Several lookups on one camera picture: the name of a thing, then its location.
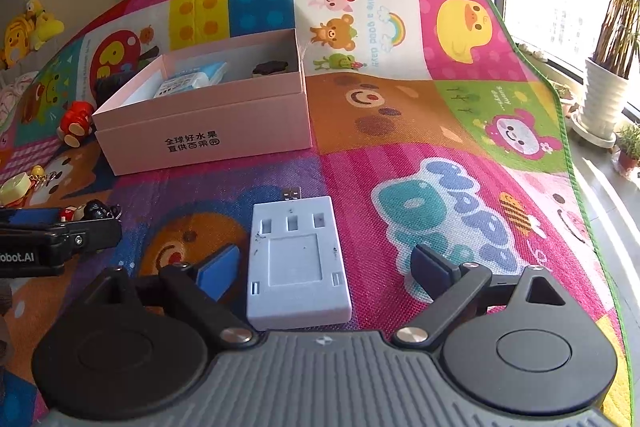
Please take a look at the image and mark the white USB charger block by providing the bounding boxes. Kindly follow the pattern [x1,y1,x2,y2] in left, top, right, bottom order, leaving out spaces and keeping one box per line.
[246,196,352,331]

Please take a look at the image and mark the colourful cartoon play mat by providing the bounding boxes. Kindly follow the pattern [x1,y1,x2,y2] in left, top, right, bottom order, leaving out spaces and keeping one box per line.
[1,0,634,426]

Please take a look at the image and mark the pink cardboard box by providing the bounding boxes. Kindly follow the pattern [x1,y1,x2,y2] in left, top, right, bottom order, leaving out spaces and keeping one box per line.
[93,29,312,176]

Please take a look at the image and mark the blue white tissue pack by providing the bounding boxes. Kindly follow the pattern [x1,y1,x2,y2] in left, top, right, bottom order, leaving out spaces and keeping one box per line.
[154,62,228,98]

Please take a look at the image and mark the yellow plush toys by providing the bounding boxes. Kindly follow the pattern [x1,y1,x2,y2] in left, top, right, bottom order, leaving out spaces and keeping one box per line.
[1,0,65,68]

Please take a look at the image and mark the small dark yellow toy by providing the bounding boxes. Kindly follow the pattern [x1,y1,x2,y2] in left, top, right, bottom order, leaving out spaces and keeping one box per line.
[252,61,288,78]

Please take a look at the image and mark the small red potted plant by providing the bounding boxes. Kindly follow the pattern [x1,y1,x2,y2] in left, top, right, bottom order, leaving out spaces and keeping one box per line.
[616,124,640,176]

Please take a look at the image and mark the white potted plant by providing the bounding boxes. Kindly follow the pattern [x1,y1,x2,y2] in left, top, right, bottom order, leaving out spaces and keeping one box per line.
[572,0,639,150]

